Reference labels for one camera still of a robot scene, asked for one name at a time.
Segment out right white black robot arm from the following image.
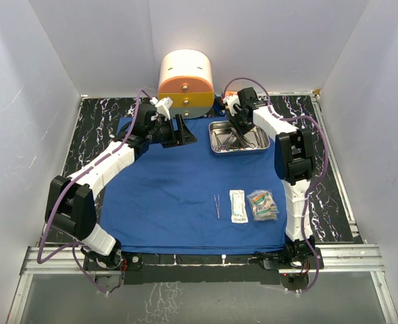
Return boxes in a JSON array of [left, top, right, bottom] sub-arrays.
[[222, 87, 315, 268]]

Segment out long white green pouch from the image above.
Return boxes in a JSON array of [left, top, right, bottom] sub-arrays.
[[229, 190, 249, 224]]

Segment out blue surgical cloth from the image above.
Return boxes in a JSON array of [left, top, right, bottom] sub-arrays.
[[100, 118, 287, 254]]

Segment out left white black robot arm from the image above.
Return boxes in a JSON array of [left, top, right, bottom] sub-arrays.
[[45, 97, 197, 269]]

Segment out steel instrument tray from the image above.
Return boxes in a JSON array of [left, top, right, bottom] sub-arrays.
[[209, 121, 270, 157]]

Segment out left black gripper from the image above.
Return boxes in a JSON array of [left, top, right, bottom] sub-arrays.
[[147, 115, 196, 149]]

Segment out blue black clip tool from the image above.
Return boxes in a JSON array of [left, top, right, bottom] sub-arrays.
[[212, 96, 226, 116]]

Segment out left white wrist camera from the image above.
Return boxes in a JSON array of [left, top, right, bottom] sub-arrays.
[[150, 97, 173, 120]]

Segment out metal instruments in tray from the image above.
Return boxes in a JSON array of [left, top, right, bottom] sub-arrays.
[[210, 129, 266, 153]]

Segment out round three-drawer storage box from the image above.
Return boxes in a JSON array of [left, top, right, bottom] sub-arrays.
[[157, 49, 215, 119]]

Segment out small orange spiral notebook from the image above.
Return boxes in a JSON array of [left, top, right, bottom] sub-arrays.
[[222, 90, 237, 104]]

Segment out green clear supply packet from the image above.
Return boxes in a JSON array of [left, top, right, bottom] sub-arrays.
[[247, 192, 271, 221]]

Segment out white blue supply packet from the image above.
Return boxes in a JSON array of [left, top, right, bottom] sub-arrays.
[[247, 190, 279, 219]]

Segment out aluminium frame rail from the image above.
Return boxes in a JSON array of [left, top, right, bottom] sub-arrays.
[[7, 243, 398, 323]]

